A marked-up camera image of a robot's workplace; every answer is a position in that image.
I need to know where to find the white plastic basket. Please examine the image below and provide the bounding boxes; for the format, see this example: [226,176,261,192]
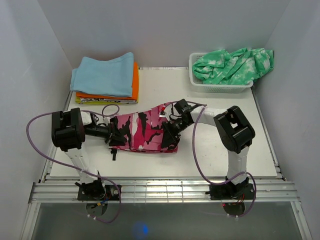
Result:
[188,52,254,94]

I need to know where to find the pink camouflage trousers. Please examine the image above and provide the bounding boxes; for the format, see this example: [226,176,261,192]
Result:
[109,102,178,154]

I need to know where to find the purple cable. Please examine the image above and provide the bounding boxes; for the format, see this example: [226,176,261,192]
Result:
[161,101,257,219]
[26,104,123,223]

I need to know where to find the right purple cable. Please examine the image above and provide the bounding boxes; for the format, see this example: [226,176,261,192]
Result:
[161,101,257,219]

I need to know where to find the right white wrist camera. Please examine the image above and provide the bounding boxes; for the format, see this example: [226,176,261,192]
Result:
[159,105,172,120]

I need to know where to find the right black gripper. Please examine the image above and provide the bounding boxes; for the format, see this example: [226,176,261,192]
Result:
[161,117,193,149]

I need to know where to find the aluminium frame rail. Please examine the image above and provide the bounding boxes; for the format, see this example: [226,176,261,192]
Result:
[20,178,312,240]

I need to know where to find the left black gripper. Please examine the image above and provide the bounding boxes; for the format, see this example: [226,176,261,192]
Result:
[85,122,127,147]

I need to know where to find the light blue folded trousers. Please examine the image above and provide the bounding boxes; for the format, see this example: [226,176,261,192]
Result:
[70,52,134,97]

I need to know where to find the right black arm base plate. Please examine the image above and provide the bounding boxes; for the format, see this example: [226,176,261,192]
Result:
[206,183,255,201]

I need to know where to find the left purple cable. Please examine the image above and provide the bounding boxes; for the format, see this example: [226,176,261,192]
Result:
[26,104,123,223]

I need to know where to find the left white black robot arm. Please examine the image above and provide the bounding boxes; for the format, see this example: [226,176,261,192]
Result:
[51,108,127,201]

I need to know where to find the yellow patterned folded trousers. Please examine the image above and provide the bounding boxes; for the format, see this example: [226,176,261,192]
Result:
[75,96,139,105]

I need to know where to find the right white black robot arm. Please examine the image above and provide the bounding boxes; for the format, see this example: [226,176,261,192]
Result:
[161,99,257,201]

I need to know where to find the orange folded trousers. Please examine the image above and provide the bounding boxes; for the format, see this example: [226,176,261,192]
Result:
[75,62,140,102]

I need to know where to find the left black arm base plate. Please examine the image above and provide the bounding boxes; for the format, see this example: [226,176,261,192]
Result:
[76,184,122,202]

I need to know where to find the green tie-dye trousers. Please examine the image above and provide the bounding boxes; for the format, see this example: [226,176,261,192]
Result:
[191,48,275,86]

